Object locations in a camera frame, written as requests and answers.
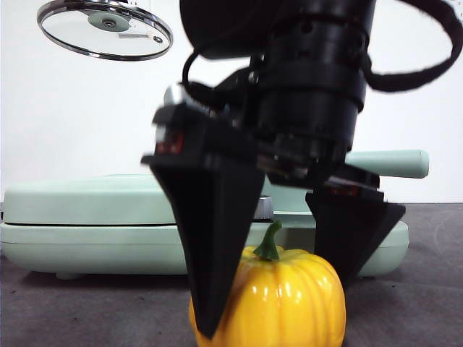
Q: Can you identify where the yellow toy pumpkin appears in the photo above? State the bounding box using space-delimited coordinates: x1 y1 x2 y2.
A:
188 220 347 347

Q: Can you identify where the glass pot lid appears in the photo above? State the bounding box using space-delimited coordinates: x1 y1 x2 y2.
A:
35 0 174 61

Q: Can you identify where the silver control knob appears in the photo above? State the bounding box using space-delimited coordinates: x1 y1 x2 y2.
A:
252 194 275 221

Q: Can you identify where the mint green cooker base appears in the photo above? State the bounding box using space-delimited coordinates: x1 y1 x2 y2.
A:
0 202 410 281

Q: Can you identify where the mint green pot with handle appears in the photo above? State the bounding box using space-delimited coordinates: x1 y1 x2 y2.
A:
260 150 430 215

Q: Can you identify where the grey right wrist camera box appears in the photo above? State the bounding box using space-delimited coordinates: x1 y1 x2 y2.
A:
163 83 184 108

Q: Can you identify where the thin black cable loop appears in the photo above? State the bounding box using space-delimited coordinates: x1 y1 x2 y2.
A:
182 52 225 98

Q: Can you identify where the black right arm cable strap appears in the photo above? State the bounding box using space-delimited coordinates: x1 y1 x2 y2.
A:
363 0 462 93

